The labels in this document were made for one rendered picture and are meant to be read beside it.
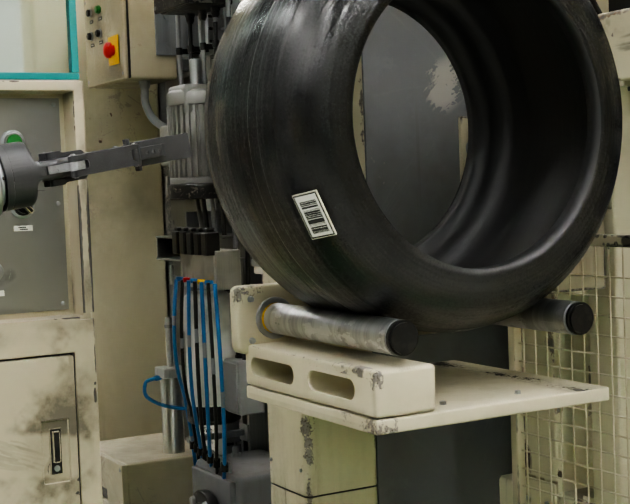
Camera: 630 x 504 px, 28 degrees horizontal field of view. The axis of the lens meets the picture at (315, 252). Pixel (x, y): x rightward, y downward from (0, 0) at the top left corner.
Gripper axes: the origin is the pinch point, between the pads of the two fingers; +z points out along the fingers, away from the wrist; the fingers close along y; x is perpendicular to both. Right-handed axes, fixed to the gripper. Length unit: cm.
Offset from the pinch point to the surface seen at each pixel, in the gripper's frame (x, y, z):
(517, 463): 62, 25, 63
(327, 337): 28.0, 2.2, 19.3
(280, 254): 15.9, 1.9, 14.4
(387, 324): 25.3, -11.9, 20.3
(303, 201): 8.8, -9.3, 13.0
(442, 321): 27.6, -8.5, 30.5
